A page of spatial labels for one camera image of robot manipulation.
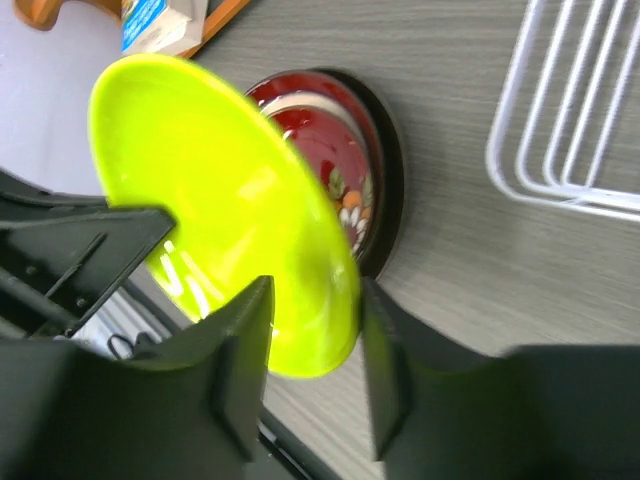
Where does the white wire dish rack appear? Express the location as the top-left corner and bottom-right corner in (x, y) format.
(485, 1), (639, 222)

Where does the lime green small plate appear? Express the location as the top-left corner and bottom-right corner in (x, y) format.
(88, 54), (360, 378)

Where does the red floral small plate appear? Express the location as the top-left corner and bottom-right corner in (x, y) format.
(246, 69), (381, 257)

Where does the blue snack box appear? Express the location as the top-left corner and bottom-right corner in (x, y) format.
(121, 0), (209, 55)

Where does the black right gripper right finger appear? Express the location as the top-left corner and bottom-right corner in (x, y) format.
(362, 279), (639, 479)

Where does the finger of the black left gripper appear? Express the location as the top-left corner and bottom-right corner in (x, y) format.
(1, 171), (175, 339)

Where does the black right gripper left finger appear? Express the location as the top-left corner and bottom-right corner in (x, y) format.
(1, 276), (274, 479)

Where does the dark red cream plate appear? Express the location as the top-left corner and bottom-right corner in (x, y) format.
(246, 68), (404, 276)

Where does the orange wooden shelf rack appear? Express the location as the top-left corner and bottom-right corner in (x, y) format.
(13, 0), (251, 60)

